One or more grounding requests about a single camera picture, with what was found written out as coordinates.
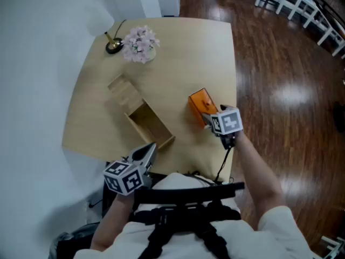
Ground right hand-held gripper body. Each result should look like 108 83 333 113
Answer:
210 106 244 151

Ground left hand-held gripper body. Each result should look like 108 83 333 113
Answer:
103 155 153 196

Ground orange box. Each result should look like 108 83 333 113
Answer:
188 87 219 129

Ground wooden box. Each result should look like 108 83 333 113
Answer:
107 73 176 150

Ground person's right forearm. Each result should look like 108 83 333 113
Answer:
234 132 286 231

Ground person's left forearm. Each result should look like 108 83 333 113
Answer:
90 193 135 252

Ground black chest harness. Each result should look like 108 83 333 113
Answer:
133 182 246 259

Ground wooden sliding box lid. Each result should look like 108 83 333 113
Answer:
107 73 144 115

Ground person's white shirt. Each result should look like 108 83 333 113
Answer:
72 173 313 259

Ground pink flowers in white pot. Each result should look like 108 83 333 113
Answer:
120 25 161 64

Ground white shade table lamp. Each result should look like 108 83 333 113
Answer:
85 0 125 55

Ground black object on floor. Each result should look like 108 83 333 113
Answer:
333 101 345 133

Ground black wall plug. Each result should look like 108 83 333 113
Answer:
87 198 105 209

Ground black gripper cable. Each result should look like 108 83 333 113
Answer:
214 144 233 183

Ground black lamp cable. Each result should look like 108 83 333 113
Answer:
114 19 127 39

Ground white frame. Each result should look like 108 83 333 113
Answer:
320 236 345 259

